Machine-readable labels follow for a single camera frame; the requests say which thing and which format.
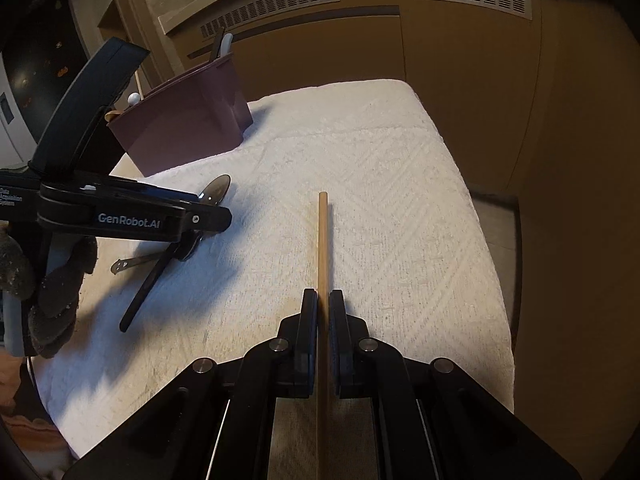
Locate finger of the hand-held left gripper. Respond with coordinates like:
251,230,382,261
172,204,233,242
111,176,213,207

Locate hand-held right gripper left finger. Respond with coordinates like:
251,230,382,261
62,287,321,480

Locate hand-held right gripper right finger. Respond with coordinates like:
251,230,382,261
327,289,583,480

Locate metal spoon with slotted handle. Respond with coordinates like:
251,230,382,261
110,230,206,277

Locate purple plastic utensil holder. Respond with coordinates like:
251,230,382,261
107,52,254,177

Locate wooden chopstick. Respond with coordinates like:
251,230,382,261
314,191,332,480

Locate person's left hand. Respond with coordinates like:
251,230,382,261
0,232,99,360

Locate dark panel with orange spots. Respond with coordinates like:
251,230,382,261
0,0,88,161

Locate white textured towel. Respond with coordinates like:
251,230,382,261
35,79,517,461

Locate long white vent grille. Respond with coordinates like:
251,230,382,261
200,0,341,41

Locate orange round container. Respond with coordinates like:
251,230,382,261
0,357,71,463

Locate brown wooden cabinet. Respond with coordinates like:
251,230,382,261
105,0,640,480

